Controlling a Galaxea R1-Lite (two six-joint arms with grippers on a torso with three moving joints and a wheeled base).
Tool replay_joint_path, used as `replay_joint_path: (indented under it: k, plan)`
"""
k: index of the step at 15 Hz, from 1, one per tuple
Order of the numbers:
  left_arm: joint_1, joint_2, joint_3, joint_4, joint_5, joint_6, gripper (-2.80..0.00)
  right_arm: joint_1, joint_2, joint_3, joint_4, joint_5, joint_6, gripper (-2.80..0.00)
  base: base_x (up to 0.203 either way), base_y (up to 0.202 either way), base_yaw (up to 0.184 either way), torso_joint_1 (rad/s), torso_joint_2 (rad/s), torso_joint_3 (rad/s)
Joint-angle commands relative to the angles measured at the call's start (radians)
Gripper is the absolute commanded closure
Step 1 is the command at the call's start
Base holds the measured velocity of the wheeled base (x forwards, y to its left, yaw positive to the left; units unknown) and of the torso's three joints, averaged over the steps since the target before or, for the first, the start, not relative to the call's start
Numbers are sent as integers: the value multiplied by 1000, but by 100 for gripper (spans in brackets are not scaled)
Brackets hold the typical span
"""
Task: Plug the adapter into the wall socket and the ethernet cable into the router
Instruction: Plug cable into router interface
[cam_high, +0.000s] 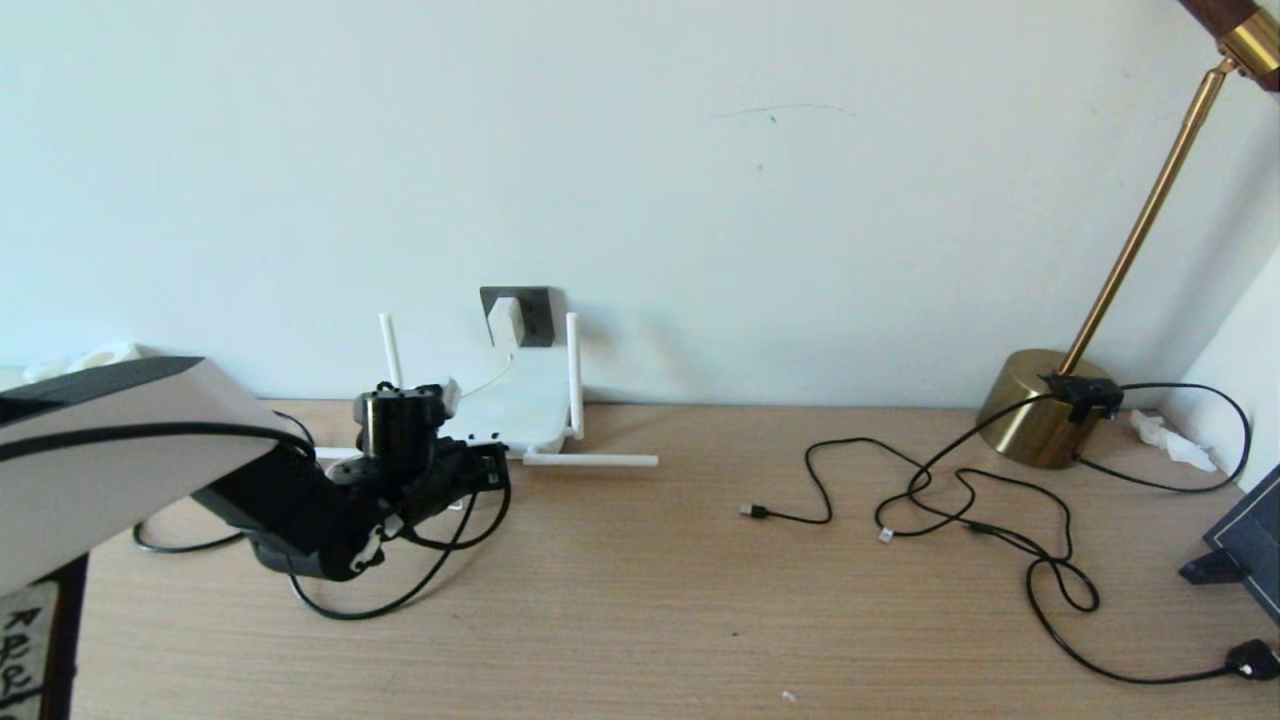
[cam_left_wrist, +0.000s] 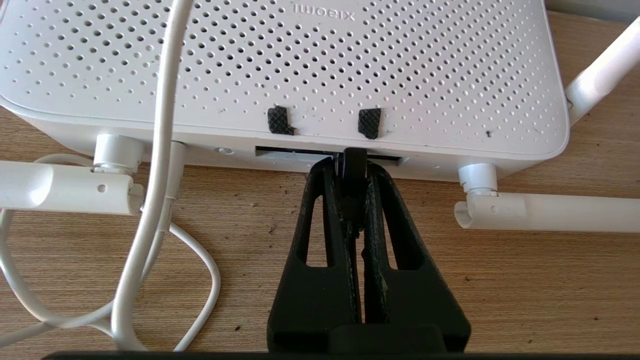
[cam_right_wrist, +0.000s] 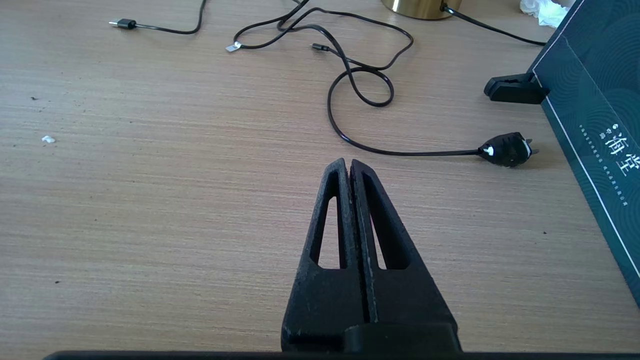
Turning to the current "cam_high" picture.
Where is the white router with antennas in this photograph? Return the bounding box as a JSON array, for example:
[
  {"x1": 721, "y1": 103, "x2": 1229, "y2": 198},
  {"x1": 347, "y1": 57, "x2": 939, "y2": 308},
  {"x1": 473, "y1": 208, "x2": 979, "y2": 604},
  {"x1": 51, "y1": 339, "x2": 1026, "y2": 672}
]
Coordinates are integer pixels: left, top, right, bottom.
[{"x1": 315, "y1": 313, "x2": 660, "y2": 469}]

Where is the white paper roll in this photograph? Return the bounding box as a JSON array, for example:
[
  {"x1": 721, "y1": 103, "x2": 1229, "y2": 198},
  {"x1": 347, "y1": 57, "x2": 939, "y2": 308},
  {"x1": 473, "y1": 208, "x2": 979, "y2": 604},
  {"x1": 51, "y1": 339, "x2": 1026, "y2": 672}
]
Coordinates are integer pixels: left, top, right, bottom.
[{"x1": 68, "y1": 343, "x2": 143, "y2": 374}]

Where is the brass desk lamp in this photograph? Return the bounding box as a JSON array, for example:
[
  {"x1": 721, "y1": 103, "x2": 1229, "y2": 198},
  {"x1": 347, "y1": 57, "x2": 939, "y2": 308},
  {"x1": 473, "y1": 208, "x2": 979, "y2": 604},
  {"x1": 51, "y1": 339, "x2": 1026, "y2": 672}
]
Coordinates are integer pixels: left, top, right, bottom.
[{"x1": 977, "y1": 0, "x2": 1280, "y2": 471}]

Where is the crumpled white tissue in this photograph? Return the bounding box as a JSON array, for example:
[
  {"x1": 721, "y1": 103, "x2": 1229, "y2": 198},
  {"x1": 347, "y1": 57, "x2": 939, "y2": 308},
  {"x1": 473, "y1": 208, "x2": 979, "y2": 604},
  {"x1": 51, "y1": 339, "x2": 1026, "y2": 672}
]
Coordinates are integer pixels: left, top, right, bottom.
[{"x1": 1130, "y1": 410, "x2": 1221, "y2": 473}]

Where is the white power adapter with cord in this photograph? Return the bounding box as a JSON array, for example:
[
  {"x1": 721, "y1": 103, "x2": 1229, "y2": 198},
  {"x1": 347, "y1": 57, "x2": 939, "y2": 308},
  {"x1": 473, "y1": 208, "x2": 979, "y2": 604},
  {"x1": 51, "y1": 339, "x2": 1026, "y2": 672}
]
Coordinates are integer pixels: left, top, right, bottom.
[{"x1": 445, "y1": 345, "x2": 521, "y2": 441}]

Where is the grey wall socket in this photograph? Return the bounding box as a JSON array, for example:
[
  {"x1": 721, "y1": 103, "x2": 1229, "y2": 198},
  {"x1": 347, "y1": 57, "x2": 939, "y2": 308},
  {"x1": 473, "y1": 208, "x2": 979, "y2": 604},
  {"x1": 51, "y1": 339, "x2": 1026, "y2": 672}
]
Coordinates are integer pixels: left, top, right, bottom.
[{"x1": 480, "y1": 288, "x2": 554, "y2": 349}]

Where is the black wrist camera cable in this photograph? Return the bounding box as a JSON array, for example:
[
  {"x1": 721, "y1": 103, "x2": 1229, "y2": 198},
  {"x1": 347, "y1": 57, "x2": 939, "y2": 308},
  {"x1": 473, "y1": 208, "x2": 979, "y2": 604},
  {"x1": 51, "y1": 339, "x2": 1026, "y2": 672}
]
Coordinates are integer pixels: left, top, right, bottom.
[{"x1": 0, "y1": 420, "x2": 514, "y2": 554}]

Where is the black lamp cord with switch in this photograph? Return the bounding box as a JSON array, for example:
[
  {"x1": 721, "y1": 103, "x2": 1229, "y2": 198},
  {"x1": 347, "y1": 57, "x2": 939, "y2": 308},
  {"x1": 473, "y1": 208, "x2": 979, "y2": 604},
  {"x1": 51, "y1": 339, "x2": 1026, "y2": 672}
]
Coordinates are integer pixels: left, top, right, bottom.
[{"x1": 875, "y1": 382, "x2": 1280, "y2": 686}]

